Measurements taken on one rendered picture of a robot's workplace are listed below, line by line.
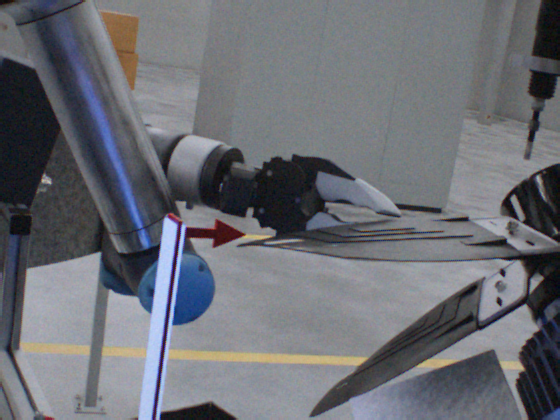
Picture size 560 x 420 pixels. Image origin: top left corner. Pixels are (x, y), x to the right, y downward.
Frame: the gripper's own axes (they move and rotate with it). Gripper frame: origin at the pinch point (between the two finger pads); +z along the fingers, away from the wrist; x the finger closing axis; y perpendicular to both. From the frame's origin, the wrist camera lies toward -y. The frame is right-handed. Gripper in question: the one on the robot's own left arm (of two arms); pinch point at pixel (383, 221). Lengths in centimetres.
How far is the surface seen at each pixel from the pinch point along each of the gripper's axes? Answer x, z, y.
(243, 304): 88, -151, 298
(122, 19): -64, -488, 617
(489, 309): 7.5, 10.4, 11.2
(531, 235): -1.8, 13.7, 4.6
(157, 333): 10.7, -8.8, -23.8
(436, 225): -1.0, 5.7, -1.5
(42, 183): 9, -55, 16
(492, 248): -0.4, 11.7, -3.7
